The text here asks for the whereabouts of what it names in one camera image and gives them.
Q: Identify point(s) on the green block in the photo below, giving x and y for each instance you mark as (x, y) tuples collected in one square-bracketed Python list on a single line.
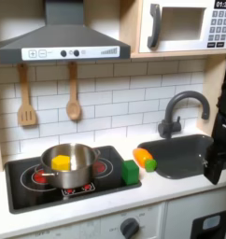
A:
[(130, 173)]

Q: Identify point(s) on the steel pot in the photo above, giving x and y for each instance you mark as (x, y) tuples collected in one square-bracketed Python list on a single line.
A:
[(74, 179)]

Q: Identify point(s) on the yellow block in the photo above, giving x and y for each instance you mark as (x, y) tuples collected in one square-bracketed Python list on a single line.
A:
[(61, 163)]

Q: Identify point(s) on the dark grey sink basin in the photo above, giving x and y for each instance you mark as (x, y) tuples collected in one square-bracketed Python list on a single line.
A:
[(180, 155)]

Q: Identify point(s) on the dark grey tap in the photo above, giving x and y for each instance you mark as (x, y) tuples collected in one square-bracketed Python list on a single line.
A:
[(169, 127)]

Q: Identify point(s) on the orange toy carrot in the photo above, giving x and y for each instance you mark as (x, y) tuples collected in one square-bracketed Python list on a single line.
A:
[(142, 156)]

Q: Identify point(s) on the dark grey oven knob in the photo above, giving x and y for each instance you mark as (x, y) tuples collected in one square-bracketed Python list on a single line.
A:
[(129, 228)]

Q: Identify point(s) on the light wooden shelf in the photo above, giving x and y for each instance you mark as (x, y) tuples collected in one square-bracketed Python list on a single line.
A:
[(180, 54)]

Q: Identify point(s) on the white toy microwave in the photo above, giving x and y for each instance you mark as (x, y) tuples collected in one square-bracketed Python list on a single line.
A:
[(183, 43)]

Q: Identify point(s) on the wooden spoon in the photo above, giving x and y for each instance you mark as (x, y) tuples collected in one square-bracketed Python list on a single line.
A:
[(73, 109)]

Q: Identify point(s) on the wooden slotted spatula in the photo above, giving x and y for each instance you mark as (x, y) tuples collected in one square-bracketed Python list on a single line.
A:
[(26, 115)]

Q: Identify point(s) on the black stove top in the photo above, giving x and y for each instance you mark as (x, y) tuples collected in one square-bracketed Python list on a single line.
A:
[(21, 199)]

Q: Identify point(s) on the grey range hood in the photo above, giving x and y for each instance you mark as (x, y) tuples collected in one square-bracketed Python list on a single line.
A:
[(65, 37)]

